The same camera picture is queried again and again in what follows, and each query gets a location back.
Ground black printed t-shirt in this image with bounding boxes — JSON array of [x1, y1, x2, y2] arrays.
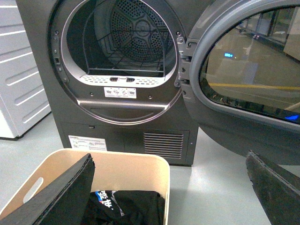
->
[[81, 190, 165, 225]]

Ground round glass dryer door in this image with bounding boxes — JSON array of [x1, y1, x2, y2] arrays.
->
[[181, 0, 300, 165]]

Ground beige plastic laundry hamper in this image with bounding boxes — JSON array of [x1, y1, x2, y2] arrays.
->
[[0, 149, 170, 225]]

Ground white appliance side panel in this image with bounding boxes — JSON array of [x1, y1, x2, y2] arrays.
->
[[0, 0, 51, 139]]

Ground dark grey tumble dryer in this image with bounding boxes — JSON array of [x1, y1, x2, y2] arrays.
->
[[16, 0, 212, 166]]

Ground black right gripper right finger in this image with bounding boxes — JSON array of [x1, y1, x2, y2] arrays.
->
[[246, 150, 300, 225]]

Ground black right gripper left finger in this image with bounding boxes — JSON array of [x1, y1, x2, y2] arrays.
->
[[0, 153, 95, 225]]

